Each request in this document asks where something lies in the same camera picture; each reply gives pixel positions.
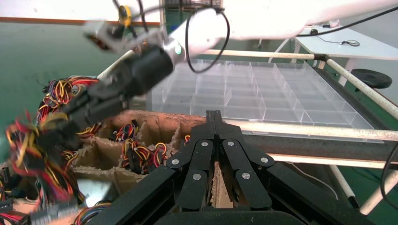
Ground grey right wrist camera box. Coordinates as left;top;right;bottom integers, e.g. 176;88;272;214
83;20;167;54

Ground black camera cable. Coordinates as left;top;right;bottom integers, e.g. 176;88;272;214
185;7;231;74

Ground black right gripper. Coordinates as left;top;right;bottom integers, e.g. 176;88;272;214
38;45;174;150

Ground yellow cable clip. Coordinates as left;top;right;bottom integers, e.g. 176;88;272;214
118;4;133;28

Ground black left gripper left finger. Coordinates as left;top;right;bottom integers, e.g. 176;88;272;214
87;110;216;225

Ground clear plastic divided tray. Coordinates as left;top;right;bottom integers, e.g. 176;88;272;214
151;59;384;144

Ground thin black cable coil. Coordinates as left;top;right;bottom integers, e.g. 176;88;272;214
311;29;361;47

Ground long black arm cable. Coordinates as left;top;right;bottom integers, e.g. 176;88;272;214
295;5;398;37

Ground cardboard box with dividers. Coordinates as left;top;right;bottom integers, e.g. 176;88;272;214
0;108;237;225

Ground white table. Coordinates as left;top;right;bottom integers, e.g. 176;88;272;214
273;24;398;63

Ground white rack leg pipe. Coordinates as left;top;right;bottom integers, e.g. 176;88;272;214
359;169;398;217
329;165;361;209

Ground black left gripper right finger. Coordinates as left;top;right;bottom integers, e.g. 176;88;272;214
215;110;374;225

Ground black round stool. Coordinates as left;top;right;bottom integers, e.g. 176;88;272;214
351;68;393;90

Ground black hanging cable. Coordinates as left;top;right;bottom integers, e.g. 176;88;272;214
380;142;398;212

